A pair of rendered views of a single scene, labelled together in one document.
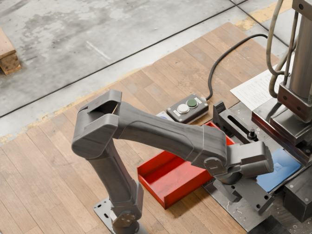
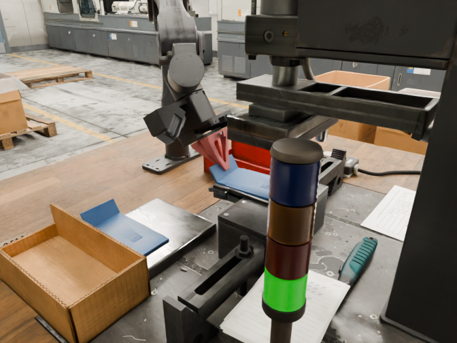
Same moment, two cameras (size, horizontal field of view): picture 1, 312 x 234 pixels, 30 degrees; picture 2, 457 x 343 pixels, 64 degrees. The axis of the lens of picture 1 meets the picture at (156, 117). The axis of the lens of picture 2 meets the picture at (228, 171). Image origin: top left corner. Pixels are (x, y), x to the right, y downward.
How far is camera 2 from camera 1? 1.33 m
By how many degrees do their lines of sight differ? 59
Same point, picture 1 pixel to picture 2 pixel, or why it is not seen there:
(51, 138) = not seen: hidden behind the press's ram
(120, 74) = not seen: outside the picture
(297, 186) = (246, 206)
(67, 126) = not seen: hidden behind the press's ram
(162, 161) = (255, 157)
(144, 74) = (360, 144)
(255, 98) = (403, 203)
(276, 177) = (250, 187)
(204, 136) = (176, 18)
